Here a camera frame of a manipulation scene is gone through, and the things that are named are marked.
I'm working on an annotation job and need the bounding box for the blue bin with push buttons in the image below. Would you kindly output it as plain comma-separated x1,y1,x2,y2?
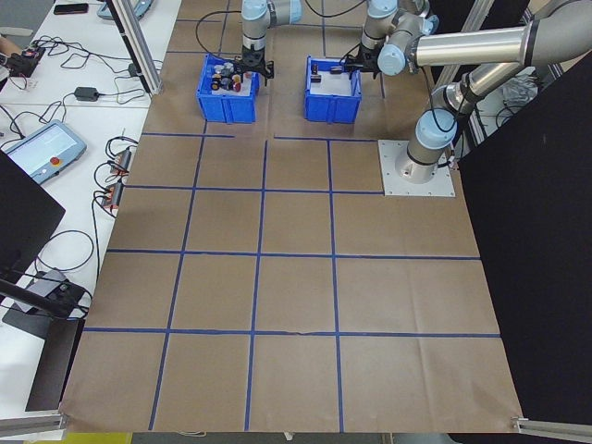
197,53,259,124

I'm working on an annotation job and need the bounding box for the blue bin with capacitors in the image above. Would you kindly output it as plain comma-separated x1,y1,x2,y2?
303,55,363,125

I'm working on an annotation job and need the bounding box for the pile of push button switches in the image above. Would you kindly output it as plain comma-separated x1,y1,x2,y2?
210,73,258,97

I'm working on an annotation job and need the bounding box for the teach pendant right edge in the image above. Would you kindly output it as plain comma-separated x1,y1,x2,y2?
97,0,156,22

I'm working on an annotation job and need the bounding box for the silver usb hub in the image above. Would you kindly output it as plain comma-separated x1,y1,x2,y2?
108,146,135,175
94,182,126,214

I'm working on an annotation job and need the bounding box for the teal robot teach pendant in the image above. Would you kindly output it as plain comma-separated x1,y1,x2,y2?
0,118,89,187

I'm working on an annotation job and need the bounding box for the small black circuit board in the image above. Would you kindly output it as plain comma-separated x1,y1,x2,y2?
7,45,47,79

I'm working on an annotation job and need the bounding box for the black monitor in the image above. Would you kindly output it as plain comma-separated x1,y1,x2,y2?
0,150,67,288

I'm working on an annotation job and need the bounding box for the black monitor stand base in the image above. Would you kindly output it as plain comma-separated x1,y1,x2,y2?
0,267,93,341

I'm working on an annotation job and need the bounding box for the dark flat panel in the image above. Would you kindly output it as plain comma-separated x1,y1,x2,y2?
25,318,87,413

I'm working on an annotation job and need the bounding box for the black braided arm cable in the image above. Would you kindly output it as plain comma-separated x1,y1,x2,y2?
194,6,244,52

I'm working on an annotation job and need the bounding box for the aluminium profile post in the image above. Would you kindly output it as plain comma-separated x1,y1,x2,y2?
104,0,166,96

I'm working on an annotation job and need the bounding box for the aluminium frame bar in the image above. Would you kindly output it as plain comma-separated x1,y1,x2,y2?
460,0,494,36

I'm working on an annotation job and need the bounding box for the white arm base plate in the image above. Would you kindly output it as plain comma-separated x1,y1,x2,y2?
377,138,457,198

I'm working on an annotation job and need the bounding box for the black frame cover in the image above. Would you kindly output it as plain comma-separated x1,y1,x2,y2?
455,68,592,444

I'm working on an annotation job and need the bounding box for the aluminium frame profile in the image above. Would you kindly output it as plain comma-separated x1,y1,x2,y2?
0,413,70,436
511,415,592,437

